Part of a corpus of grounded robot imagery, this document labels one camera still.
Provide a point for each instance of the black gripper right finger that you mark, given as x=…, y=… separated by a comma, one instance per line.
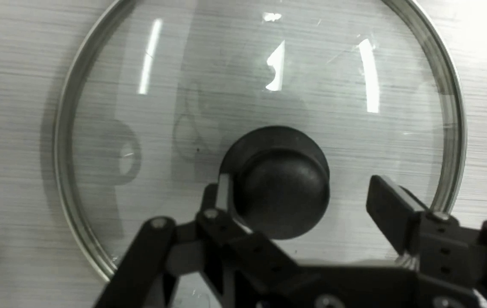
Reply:
x=397, y=210

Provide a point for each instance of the glass lid with black knob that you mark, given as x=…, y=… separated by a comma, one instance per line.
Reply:
x=279, y=188

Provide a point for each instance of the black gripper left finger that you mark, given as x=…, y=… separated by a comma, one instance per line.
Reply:
x=219, y=239

